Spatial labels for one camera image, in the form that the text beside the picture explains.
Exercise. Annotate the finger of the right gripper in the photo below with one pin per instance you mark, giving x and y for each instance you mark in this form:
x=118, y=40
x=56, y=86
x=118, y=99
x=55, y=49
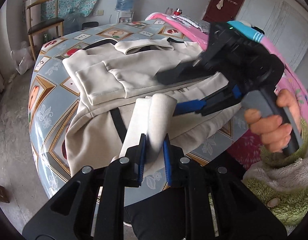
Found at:
x=194, y=106
x=187, y=70

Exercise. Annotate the dark red door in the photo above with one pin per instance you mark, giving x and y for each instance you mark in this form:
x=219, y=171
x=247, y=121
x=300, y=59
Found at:
x=222, y=10

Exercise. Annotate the pink floral blanket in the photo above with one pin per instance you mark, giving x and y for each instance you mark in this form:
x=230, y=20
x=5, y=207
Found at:
x=247, y=149

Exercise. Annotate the fruit pattern tablecloth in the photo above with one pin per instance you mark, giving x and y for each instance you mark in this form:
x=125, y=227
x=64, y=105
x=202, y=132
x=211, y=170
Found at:
x=54, y=99

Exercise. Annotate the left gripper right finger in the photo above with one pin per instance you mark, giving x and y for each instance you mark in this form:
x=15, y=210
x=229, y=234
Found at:
x=167, y=159

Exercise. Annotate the black trousers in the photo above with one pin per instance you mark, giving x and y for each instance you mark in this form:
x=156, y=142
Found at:
x=161, y=216

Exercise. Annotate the grey patterned cloth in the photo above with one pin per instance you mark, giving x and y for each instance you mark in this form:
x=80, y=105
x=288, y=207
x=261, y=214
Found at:
x=202, y=25

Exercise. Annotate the beige zip jacket black trim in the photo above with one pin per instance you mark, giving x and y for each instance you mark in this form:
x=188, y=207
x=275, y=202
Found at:
x=120, y=99

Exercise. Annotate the white water dispenser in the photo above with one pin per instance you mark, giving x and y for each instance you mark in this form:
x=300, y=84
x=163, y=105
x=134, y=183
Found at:
x=124, y=16

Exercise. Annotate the clear plastic bag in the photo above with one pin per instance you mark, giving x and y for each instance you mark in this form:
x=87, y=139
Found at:
x=22, y=58

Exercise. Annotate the person right hand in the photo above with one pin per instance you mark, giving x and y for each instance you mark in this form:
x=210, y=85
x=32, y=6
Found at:
x=273, y=133

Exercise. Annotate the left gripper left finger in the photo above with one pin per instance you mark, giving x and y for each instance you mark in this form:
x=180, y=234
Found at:
x=140, y=159

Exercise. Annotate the wooden chair black seat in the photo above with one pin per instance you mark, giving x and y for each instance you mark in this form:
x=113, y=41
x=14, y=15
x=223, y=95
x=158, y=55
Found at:
x=55, y=22

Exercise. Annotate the blue cartoon pillow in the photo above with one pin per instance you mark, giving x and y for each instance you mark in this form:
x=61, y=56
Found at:
x=249, y=32

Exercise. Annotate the small cardboard box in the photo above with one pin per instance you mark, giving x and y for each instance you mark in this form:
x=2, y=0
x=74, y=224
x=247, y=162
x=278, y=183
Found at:
x=4, y=197

